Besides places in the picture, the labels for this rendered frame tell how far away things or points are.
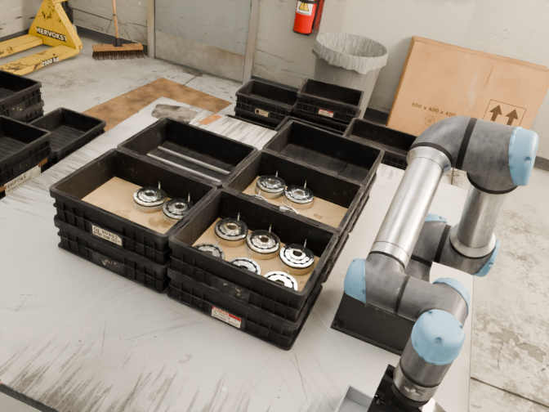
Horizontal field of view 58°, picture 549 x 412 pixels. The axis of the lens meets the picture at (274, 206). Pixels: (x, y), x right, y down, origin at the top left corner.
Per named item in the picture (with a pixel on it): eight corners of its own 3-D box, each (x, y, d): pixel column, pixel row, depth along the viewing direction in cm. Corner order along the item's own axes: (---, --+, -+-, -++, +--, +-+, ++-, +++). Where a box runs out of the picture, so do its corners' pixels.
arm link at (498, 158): (444, 237, 150) (475, 105, 106) (495, 253, 144) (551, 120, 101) (431, 270, 144) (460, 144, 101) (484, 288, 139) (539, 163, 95)
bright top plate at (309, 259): (319, 253, 146) (319, 252, 146) (305, 273, 139) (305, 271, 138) (288, 240, 149) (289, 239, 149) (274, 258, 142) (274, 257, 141)
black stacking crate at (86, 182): (216, 217, 161) (218, 188, 154) (164, 270, 138) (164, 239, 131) (115, 176, 171) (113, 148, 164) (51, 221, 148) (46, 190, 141)
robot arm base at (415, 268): (421, 297, 149) (432, 266, 150) (432, 299, 134) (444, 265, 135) (373, 279, 151) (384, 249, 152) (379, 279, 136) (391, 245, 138)
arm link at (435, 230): (395, 253, 152) (408, 212, 153) (438, 267, 147) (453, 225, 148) (390, 247, 141) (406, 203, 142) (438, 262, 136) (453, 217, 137)
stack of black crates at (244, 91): (296, 137, 358) (305, 93, 338) (283, 155, 334) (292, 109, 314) (246, 122, 366) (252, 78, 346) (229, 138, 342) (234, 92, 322)
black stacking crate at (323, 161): (377, 176, 197) (385, 150, 191) (357, 212, 174) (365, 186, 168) (287, 145, 207) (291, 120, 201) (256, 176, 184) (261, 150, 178)
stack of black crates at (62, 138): (67, 158, 293) (60, 105, 273) (110, 173, 287) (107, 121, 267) (15, 191, 262) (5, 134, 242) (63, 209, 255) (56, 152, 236)
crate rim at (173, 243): (338, 239, 145) (340, 232, 144) (302, 304, 122) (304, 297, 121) (219, 193, 155) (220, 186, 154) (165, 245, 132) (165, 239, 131)
